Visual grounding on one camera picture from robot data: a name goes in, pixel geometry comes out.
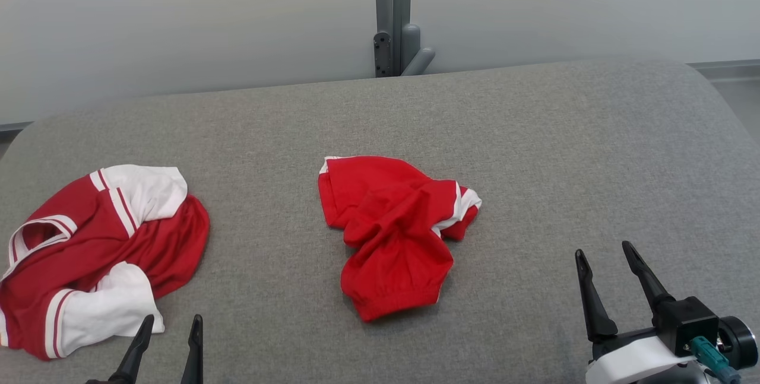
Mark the grey wall baseboard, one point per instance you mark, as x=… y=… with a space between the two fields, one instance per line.
x=12 y=127
x=730 y=69

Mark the red and white jersey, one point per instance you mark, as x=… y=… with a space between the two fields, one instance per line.
x=160 y=241

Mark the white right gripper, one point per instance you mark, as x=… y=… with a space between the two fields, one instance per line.
x=629 y=366

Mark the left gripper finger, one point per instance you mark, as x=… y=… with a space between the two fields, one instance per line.
x=138 y=351
x=195 y=354

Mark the black post bracket plate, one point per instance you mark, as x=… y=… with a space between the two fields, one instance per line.
x=382 y=54

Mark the red shorts with white stripes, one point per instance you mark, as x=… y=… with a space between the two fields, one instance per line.
x=392 y=224

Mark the teal right camera connector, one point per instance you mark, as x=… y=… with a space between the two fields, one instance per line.
x=709 y=355

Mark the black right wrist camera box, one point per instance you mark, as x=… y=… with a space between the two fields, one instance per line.
x=686 y=321

